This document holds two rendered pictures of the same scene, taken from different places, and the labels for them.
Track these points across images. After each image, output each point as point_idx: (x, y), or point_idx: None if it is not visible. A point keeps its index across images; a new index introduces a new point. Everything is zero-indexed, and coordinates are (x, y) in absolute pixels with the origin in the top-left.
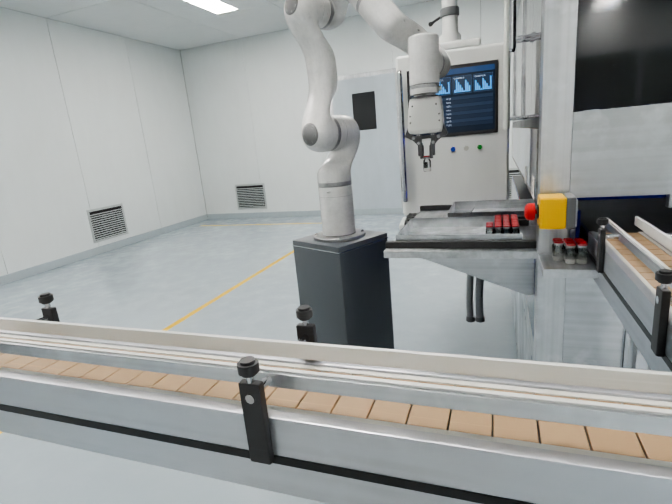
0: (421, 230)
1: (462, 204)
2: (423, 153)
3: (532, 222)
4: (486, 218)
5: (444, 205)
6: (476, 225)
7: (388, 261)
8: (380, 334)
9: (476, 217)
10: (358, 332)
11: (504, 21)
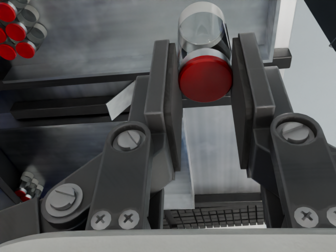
0: (235, 12)
1: (178, 202)
2: (234, 101)
3: (4, 101)
4: (73, 72)
5: (213, 202)
6: (100, 60)
7: (313, 11)
8: None
9: (95, 72)
10: None
11: None
